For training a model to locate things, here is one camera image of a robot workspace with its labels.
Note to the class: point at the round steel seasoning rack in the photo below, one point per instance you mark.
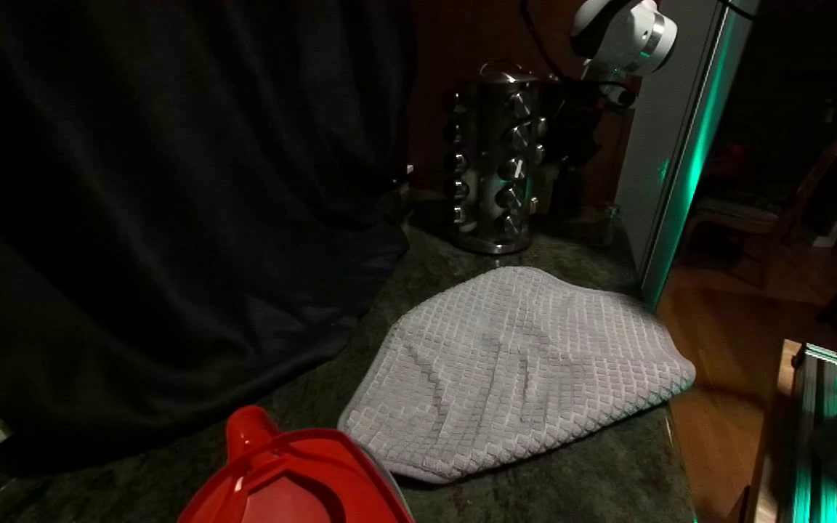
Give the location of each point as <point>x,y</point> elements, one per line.
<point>495,181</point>

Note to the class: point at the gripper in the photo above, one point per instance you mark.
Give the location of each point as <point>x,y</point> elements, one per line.
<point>580,120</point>

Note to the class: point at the grey waffle dish mat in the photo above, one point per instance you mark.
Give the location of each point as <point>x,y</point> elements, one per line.
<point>513,370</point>

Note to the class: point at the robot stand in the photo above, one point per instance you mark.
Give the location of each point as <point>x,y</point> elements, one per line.
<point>833,443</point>

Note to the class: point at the spice jar with silver cap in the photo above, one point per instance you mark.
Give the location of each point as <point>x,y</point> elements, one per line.
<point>522,104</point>
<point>511,169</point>
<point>539,128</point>
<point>519,136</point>
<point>513,197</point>
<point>458,189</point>
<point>455,102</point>
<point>460,215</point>
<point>509,222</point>
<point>453,133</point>
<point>539,154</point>
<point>456,162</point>

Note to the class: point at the black curtain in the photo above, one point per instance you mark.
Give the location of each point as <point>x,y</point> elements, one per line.
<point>157,203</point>

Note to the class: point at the grey refrigerator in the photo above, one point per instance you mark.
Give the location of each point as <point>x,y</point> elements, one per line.
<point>669,145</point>

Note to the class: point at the red plastic pitcher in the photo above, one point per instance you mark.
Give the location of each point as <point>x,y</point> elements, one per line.
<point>288,479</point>

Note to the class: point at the wooden chair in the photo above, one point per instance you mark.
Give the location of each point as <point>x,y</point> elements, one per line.
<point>767,211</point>

